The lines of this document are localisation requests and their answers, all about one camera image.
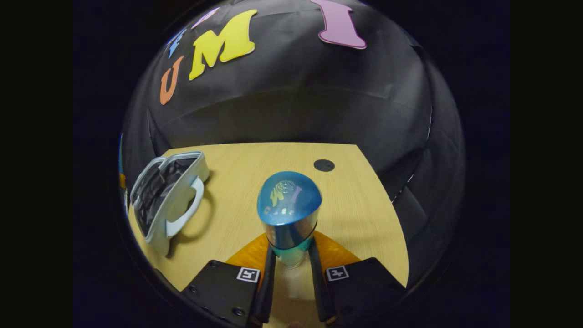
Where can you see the black backdrop cloth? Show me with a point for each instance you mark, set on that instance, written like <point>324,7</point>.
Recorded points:
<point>296,91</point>

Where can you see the blue skin care bottle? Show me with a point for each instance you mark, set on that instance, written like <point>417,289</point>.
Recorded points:
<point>289,214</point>

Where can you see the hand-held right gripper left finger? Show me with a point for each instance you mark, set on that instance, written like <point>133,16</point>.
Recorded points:
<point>266,287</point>

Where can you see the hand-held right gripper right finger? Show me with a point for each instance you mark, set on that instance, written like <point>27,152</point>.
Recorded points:
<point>319,287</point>

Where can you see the light blue small suitcase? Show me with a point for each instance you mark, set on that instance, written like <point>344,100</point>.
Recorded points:
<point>182,200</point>

